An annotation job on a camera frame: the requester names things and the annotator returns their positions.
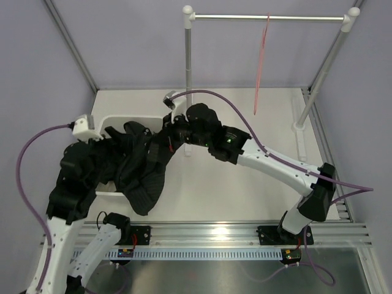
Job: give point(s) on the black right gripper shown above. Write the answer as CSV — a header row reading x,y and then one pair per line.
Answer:
x,y
168,135

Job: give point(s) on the black pinstriped shirt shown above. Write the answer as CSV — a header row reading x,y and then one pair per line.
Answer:
x,y
140,174

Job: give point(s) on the pink wire hanger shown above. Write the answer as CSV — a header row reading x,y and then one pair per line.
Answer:
x,y
260,63

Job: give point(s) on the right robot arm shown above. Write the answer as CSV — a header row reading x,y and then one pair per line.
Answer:
x,y
200,126

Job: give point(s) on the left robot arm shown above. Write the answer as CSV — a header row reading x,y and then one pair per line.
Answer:
x,y
84,166

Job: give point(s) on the white plastic basket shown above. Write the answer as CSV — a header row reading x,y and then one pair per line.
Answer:
x,y
153,123

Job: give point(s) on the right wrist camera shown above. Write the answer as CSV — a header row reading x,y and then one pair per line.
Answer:
x,y
177,106

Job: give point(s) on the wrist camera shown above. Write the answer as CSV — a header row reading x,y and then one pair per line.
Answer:
x,y
84,129
177,106

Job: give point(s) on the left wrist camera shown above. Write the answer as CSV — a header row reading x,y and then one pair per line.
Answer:
x,y
84,129

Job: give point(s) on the aluminium frame post left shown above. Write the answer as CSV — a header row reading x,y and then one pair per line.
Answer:
x,y
62,28

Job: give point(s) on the aluminium frame post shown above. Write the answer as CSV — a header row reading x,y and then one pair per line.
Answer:
x,y
343,32
62,28

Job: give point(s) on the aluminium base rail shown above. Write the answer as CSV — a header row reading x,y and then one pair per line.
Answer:
x,y
244,234

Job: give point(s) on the white slotted cable duct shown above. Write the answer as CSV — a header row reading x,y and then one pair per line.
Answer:
x,y
195,254

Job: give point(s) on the aluminium frame post right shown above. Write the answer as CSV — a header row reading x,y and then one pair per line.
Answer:
x,y
343,32

